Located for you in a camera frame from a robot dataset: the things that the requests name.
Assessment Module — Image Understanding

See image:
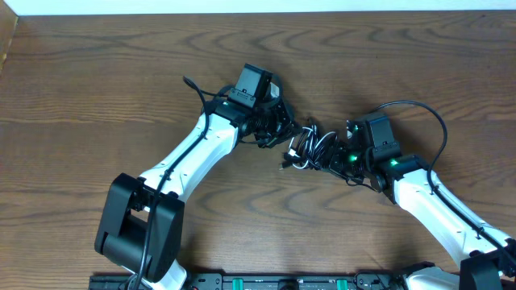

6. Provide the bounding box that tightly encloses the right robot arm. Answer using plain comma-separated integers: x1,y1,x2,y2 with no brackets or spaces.
330,122,515,289

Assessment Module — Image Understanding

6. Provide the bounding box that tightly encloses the black usb cable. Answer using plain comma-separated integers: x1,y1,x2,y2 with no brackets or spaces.
280,117,339,171

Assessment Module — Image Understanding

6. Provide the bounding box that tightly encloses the white usb cable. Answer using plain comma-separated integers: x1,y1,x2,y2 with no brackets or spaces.
288,126,339,170

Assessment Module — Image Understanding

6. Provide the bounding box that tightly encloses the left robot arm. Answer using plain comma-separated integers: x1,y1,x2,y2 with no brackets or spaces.
94,98,297,289

